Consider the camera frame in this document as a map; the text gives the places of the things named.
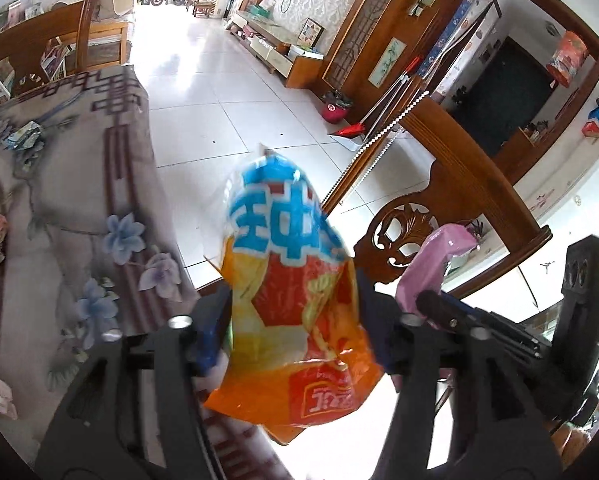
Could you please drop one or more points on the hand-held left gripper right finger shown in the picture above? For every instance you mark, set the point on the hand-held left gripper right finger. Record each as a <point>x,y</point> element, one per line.
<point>374,325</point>

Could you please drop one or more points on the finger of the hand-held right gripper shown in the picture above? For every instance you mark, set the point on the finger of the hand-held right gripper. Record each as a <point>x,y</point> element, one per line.
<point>479,322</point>

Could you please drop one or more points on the white book rack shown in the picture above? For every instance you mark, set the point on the white book rack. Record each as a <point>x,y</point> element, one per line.
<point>54,60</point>

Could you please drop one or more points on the wooden lattice partition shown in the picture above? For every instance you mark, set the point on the wooden lattice partition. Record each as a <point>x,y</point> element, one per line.
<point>359,25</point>

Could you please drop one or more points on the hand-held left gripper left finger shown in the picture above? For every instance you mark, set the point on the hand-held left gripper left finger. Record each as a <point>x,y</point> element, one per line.
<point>212,340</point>

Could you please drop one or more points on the plain-backed wooden chair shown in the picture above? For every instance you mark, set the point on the plain-backed wooden chair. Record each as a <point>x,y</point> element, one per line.
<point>29,35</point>

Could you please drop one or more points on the white beaded strip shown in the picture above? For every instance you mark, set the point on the white beaded strip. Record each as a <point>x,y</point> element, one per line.
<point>379,136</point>

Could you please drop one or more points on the carved wooden chair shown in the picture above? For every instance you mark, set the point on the carved wooden chair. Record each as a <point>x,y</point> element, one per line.
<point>479,185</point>

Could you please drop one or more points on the red dustpan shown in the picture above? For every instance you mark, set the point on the red dustpan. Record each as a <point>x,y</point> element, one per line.
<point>349,132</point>

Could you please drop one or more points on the orange snack bag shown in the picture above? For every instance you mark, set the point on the orange snack bag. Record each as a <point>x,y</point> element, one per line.
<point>289,300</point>

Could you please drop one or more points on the crumpled blue snack packet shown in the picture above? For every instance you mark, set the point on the crumpled blue snack packet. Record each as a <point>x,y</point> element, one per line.
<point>24,135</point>

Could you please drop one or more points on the pink plastic wrapper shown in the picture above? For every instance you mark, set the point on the pink plastic wrapper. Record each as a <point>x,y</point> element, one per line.
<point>429,265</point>

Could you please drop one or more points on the framed geometric picture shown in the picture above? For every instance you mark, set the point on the framed geometric picture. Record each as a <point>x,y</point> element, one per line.
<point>312,32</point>

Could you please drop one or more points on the wooden television cabinet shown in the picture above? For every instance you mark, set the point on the wooden television cabinet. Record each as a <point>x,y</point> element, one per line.
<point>299,67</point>

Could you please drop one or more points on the colourful tall poster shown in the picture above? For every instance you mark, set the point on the colourful tall poster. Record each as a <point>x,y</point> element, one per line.
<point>459,25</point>

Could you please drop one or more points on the red waste bin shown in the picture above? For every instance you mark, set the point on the red waste bin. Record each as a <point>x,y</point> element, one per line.
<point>335,110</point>

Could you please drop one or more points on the red paper lantern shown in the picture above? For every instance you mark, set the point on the red paper lantern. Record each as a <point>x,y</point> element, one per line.
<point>567,60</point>

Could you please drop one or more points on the bamboo wall painting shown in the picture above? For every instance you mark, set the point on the bamboo wall painting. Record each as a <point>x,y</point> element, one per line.
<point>387,62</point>

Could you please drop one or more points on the dark door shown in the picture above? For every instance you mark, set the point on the dark door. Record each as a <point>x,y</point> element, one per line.
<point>504,95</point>

